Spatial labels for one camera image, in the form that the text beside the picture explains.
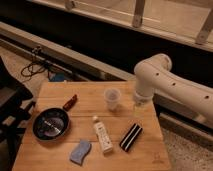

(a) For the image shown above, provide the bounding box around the black white striped eraser block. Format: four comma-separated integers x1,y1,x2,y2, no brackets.
119,123,143,152

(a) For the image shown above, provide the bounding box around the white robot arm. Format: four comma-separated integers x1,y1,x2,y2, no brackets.
133,53,213,122

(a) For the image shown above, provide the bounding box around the white lotion bottle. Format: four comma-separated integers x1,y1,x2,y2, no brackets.
93,116,113,154

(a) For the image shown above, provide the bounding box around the black frying pan red handle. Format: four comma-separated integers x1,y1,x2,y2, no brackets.
32,94,78,141

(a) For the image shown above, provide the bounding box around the black chair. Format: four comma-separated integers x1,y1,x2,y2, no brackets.
0,57,35,169

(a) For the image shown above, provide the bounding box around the black cable bundle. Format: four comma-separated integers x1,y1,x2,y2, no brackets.
20,45,54,81

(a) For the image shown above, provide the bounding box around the blue object on floor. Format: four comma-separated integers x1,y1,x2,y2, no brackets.
50,74,66,82

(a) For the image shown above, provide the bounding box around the blue sponge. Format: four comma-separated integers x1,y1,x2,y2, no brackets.
70,140,92,165

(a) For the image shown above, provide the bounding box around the clear plastic cup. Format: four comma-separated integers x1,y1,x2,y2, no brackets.
104,88,121,111

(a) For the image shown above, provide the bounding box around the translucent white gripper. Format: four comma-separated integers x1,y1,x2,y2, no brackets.
133,94,150,117

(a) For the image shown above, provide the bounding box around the metal window frame rail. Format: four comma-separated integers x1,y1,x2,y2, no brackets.
28,0,213,52

